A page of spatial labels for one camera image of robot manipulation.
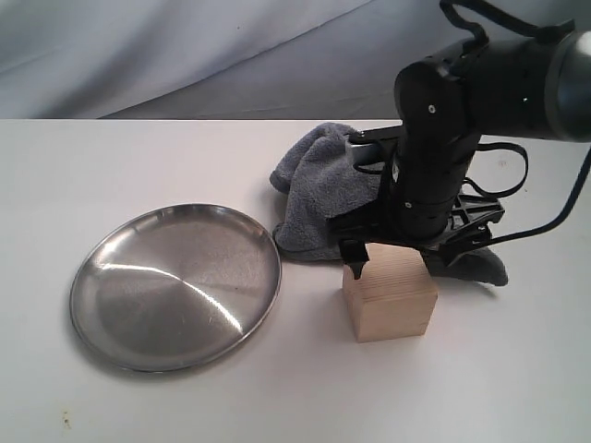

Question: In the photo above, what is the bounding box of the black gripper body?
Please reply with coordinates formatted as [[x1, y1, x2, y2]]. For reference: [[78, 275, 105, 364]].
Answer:
[[327, 193, 504, 257]]

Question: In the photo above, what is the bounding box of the light wooden cube block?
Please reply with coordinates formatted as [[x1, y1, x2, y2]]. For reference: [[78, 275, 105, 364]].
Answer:
[[342, 244, 438, 342]]

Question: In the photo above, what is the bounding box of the grey-blue fleece towel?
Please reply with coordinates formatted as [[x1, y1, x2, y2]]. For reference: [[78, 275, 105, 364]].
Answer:
[[269, 121, 509, 287]]

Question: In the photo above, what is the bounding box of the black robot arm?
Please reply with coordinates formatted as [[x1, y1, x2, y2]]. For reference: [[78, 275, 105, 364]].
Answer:
[[327, 22, 590, 278]]

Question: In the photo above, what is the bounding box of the round stainless steel plate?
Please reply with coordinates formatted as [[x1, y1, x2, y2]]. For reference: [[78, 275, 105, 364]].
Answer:
[[68, 204, 282, 373]]

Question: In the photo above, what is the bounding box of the white backdrop cloth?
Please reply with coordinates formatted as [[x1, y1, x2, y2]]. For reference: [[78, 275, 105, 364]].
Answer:
[[0, 0, 591, 120]]

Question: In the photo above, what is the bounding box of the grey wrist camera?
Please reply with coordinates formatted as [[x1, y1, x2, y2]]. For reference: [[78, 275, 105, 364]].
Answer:
[[347, 126, 404, 166]]

